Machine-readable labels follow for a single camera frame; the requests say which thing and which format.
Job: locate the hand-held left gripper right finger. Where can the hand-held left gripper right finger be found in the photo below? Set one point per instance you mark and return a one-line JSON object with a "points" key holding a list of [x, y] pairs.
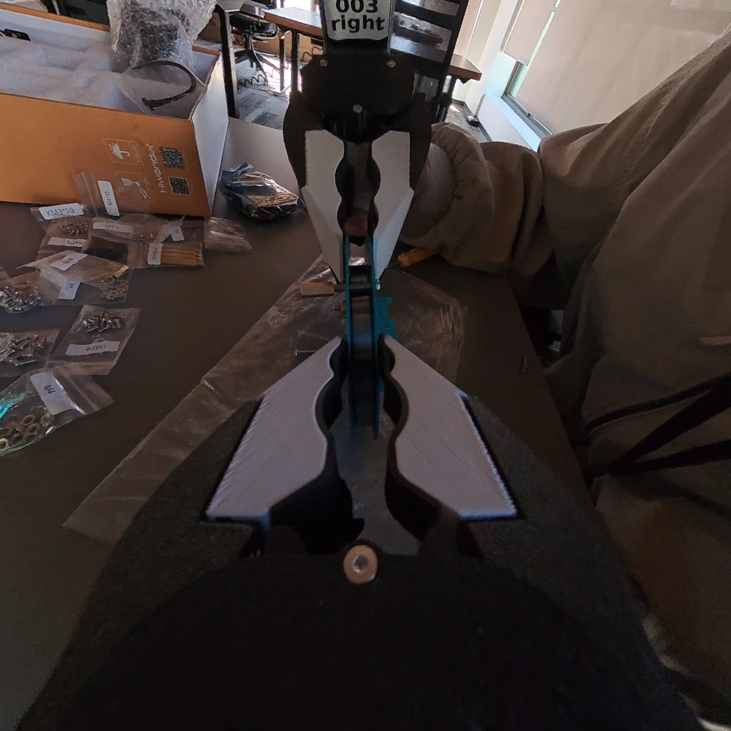
{"points": [[451, 451]]}

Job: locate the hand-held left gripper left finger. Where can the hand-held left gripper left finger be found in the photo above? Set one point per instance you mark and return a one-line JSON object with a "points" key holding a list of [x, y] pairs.
{"points": [[274, 451]]}

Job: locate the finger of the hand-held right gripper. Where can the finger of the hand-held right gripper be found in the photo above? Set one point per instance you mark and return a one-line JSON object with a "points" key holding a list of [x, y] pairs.
{"points": [[321, 188], [395, 188]]}

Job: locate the blue metal disc assembly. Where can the blue metal disc assembly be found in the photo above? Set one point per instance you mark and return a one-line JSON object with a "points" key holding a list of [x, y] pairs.
{"points": [[374, 365]]}

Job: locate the person's right forearm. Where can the person's right forearm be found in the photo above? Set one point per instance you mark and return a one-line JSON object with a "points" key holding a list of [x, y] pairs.
{"points": [[485, 194]]}

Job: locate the person's right hand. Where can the person's right hand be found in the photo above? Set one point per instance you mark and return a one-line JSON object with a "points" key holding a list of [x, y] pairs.
{"points": [[357, 221]]}

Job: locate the dark bag of parts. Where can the dark bag of parts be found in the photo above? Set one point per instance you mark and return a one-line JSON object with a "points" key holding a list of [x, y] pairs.
{"points": [[257, 194]]}

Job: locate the clear plastic bag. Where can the clear plastic bag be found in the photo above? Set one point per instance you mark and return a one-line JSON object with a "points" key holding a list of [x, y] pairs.
{"points": [[257, 365]]}

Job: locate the black chair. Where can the black chair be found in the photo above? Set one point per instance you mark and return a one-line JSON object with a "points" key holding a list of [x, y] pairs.
{"points": [[458, 34]]}

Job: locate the bubble wrap bundle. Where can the bubble wrap bundle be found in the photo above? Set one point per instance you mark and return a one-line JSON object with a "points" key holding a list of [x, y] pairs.
{"points": [[154, 28]]}

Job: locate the pile of small hardware bags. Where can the pile of small hardware bags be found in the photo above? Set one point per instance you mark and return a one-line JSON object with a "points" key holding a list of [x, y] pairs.
{"points": [[97, 337]]}

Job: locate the window with roller blinds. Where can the window with roller blinds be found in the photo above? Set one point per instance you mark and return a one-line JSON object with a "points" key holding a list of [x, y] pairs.
{"points": [[599, 57]]}

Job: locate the orange cardboard box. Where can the orange cardboard box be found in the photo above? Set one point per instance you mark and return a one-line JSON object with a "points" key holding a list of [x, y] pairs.
{"points": [[68, 143]]}

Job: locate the white foam insert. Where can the white foam insert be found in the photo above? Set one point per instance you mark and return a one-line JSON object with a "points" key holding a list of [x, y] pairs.
{"points": [[57, 63]]}

